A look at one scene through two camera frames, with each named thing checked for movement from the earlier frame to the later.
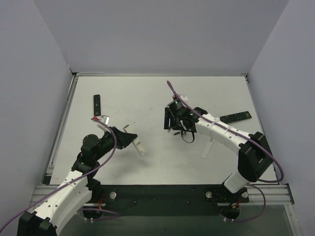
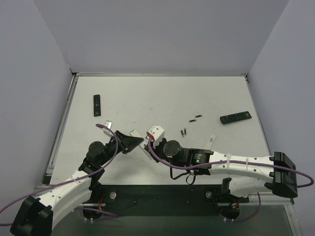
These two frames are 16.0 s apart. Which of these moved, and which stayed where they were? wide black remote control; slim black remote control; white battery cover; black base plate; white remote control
Moved: white remote control
Stayed: black base plate; wide black remote control; white battery cover; slim black remote control
